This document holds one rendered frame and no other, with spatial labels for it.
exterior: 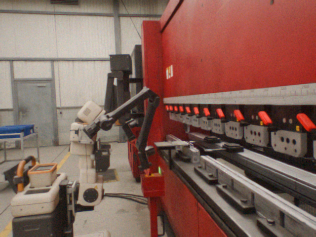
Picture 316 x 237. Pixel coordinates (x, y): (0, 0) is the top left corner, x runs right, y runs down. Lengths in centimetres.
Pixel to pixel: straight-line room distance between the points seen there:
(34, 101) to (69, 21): 282
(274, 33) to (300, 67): 18
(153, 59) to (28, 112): 681
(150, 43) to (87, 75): 616
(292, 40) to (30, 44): 899
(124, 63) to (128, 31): 622
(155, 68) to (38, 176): 178
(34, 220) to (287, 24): 169
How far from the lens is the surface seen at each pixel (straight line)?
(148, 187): 199
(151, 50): 312
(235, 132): 130
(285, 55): 99
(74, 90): 915
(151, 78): 307
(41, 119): 931
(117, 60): 323
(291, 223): 107
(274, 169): 157
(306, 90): 90
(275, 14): 106
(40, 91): 930
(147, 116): 183
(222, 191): 141
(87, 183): 195
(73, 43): 934
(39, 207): 186
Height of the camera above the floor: 137
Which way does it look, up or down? 3 degrees down
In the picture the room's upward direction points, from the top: 2 degrees counter-clockwise
